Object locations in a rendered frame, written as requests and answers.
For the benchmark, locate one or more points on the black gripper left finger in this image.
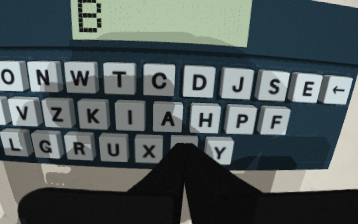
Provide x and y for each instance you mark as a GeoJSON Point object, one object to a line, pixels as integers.
{"type": "Point", "coordinates": [136, 206]}

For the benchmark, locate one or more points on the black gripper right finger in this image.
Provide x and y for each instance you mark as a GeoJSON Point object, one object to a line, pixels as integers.
{"type": "Point", "coordinates": [217, 196]}

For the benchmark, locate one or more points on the dark blue keyboard case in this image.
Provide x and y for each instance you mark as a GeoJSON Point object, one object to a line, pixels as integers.
{"type": "Point", "coordinates": [255, 84]}

